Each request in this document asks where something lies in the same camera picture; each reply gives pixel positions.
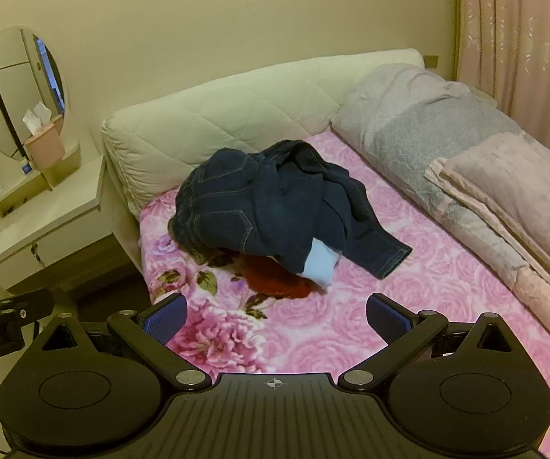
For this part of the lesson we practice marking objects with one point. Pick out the pink curtain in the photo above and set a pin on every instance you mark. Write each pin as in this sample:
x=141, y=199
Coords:
x=519, y=33

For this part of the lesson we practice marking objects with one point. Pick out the folded beige comforter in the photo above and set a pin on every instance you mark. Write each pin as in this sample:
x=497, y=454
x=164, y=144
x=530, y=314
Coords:
x=413, y=119

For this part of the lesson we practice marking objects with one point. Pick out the wall socket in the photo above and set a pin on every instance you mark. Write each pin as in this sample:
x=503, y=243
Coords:
x=431, y=61

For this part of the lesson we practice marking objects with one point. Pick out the dark blue jeans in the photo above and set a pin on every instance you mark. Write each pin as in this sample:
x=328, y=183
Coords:
x=236, y=201

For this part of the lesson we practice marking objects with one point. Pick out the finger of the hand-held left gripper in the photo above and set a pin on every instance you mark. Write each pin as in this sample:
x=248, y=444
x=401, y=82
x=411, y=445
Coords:
x=26, y=308

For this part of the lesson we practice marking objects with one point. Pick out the drawer key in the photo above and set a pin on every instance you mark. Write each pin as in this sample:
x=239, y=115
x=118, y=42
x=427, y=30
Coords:
x=36, y=252

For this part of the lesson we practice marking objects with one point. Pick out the small blue label bottle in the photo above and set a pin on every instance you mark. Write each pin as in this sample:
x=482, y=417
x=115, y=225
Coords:
x=26, y=166

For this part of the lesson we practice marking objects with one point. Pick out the pink floral blanket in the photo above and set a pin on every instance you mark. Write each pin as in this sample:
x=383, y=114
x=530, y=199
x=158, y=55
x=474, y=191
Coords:
x=447, y=287

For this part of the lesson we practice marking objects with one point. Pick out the cream quilted headboard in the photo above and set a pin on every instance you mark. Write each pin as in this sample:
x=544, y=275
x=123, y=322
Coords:
x=236, y=105

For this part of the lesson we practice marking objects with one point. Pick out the cream dressing table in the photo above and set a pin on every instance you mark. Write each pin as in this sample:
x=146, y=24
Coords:
x=50, y=220

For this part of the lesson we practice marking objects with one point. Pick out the white tissue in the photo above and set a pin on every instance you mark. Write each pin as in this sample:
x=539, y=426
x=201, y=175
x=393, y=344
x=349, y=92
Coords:
x=31, y=122

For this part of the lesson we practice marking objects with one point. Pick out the red garment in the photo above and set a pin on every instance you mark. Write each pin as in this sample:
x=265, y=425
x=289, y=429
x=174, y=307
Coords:
x=275, y=279

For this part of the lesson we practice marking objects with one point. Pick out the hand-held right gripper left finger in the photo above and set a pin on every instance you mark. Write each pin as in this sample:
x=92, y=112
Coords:
x=165, y=319

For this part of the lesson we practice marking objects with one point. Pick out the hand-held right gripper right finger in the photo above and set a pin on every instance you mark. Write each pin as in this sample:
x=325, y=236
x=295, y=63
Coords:
x=389, y=319

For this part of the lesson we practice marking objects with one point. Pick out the folded pink blanket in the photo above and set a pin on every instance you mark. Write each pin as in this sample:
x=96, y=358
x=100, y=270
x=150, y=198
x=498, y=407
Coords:
x=519, y=191

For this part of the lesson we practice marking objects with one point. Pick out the oval mirror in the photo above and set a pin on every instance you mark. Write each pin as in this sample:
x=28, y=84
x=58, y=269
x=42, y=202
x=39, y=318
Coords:
x=12, y=91

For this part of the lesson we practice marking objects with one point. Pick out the pink tissue box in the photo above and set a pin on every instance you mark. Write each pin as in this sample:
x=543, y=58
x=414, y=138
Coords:
x=45, y=148

